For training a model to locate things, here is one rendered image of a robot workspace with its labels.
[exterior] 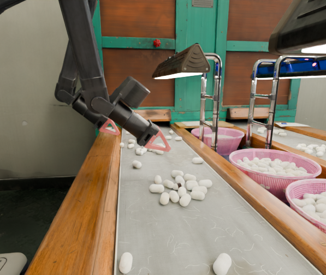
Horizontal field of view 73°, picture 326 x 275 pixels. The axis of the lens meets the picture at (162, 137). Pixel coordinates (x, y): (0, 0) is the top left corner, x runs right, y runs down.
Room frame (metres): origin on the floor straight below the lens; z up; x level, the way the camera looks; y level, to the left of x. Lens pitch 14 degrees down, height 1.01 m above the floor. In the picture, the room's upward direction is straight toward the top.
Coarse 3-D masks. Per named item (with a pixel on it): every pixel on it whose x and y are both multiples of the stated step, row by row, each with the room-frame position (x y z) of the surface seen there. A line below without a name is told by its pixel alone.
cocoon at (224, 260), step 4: (220, 256) 0.28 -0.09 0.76; (224, 256) 0.27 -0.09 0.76; (228, 256) 0.28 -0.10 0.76; (216, 260) 0.27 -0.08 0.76; (220, 260) 0.27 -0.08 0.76; (224, 260) 0.27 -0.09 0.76; (228, 260) 0.27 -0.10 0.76; (216, 264) 0.26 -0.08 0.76; (220, 264) 0.26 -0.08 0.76; (224, 264) 0.26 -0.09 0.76; (228, 264) 0.27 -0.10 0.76; (216, 268) 0.26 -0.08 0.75; (220, 268) 0.26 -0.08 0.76; (224, 268) 0.26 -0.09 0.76; (228, 268) 0.26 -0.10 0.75; (216, 272) 0.26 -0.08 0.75; (220, 272) 0.25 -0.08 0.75; (224, 272) 0.26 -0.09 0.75
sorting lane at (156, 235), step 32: (160, 128) 1.35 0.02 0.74; (128, 160) 0.75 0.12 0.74; (160, 160) 0.75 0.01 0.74; (192, 160) 0.75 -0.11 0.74; (128, 192) 0.51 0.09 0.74; (224, 192) 0.51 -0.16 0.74; (128, 224) 0.38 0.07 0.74; (160, 224) 0.38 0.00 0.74; (192, 224) 0.38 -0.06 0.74; (224, 224) 0.38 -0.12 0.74; (256, 224) 0.38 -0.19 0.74; (160, 256) 0.30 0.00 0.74; (192, 256) 0.30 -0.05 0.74; (256, 256) 0.30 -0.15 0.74; (288, 256) 0.30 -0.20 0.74
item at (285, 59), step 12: (264, 60) 1.03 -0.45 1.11; (276, 60) 0.88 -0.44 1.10; (288, 60) 0.88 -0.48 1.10; (300, 60) 0.89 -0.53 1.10; (312, 60) 0.90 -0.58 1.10; (252, 72) 1.03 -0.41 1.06; (276, 72) 0.87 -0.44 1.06; (252, 84) 1.02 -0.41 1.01; (276, 84) 0.87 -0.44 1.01; (252, 96) 1.02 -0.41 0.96; (264, 96) 0.93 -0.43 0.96; (276, 96) 0.87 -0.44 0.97; (252, 108) 1.02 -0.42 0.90; (252, 120) 1.01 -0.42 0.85; (264, 156) 0.88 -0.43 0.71
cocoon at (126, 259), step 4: (124, 256) 0.28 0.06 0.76; (128, 256) 0.28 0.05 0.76; (120, 260) 0.28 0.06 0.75; (124, 260) 0.27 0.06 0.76; (128, 260) 0.27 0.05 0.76; (120, 264) 0.27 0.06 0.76; (124, 264) 0.26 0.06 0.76; (128, 264) 0.27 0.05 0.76; (120, 268) 0.26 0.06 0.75; (124, 268) 0.26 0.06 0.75; (128, 268) 0.26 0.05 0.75; (124, 272) 0.26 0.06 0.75
